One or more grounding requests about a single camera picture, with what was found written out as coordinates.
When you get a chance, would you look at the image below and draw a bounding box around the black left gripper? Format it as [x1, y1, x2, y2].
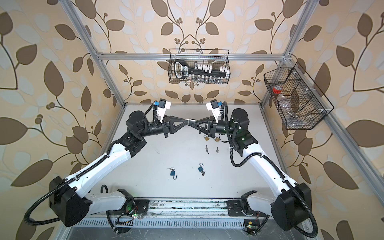
[136, 114, 187, 140]

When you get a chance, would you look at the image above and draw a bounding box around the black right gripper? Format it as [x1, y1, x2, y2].
[192, 116, 237, 140]

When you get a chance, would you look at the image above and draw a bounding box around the black padlock with keys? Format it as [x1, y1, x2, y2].
[188, 119, 196, 126]

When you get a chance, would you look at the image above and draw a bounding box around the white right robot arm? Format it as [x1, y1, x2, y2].
[189, 108, 319, 238]

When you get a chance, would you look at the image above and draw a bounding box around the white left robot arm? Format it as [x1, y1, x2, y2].
[49, 111, 195, 227]

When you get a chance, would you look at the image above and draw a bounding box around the blue padlock with keys right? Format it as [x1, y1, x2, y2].
[198, 163, 206, 176]

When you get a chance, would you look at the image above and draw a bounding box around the blue padlock with keys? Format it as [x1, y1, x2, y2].
[169, 167, 178, 180]
[198, 163, 206, 176]

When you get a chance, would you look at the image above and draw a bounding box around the blue padlock with keys left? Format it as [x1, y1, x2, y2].
[169, 167, 178, 180]

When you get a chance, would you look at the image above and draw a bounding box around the red capped clear bottle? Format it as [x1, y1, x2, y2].
[272, 85, 297, 105]

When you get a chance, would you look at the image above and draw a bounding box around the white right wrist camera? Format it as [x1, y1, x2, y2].
[206, 100, 224, 123]

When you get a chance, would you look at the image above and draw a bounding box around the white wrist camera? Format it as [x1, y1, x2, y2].
[206, 100, 224, 123]
[153, 99, 172, 123]

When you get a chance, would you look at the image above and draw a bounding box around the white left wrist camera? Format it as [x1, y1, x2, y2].
[153, 99, 172, 123]

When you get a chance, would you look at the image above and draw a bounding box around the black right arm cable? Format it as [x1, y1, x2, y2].
[220, 101, 319, 239]

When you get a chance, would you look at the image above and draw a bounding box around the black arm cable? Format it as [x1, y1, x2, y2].
[23, 101, 160, 226]
[220, 101, 319, 239]

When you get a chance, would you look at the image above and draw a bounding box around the black wire basket rear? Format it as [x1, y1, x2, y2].
[168, 48, 231, 85]

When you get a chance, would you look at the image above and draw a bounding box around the black wire basket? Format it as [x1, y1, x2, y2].
[264, 63, 334, 130]
[168, 48, 231, 85]

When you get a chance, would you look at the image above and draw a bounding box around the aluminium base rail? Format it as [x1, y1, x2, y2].
[64, 197, 314, 230]

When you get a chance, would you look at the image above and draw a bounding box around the black wire basket right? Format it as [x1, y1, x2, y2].
[264, 63, 334, 130]

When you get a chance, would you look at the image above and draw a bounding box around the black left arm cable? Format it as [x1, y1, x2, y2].
[23, 101, 160, 226]

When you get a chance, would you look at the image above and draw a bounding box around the aluminium frame profile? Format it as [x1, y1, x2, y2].
[62, 1, 384, 201]

